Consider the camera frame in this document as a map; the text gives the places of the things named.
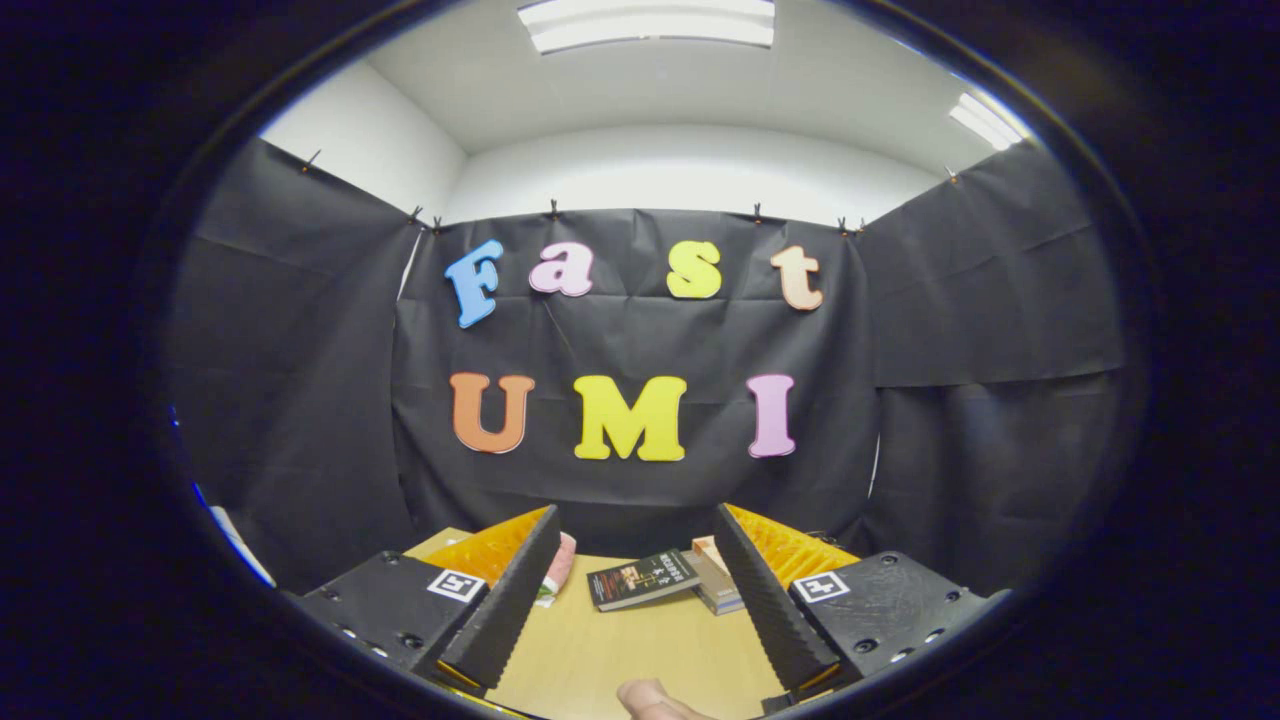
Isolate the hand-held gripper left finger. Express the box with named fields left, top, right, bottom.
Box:
left=290, top=506, right=563, bottom=699

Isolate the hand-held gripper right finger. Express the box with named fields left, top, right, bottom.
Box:
left=712, top=503, right=1011, bottom=716

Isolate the grey cover book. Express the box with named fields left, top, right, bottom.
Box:
left=697, top=560, right=746, bottom=615

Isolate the watermelon slice plush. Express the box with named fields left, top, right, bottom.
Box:
left=535, top=532, right=578, bottom=608

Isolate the black paperback book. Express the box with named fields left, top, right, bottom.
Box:
left=587, top=549, right=701, bottom=612

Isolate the row of black cloth clips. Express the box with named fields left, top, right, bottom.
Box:
left=303, top=148, right=961, bottom=233

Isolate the small ceiling light panel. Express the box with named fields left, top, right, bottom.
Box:
left=950, top=93, right=1031, bottom=151

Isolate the long ceiling light panel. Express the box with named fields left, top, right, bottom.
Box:
left=518, top=0, right=776, bottom=55

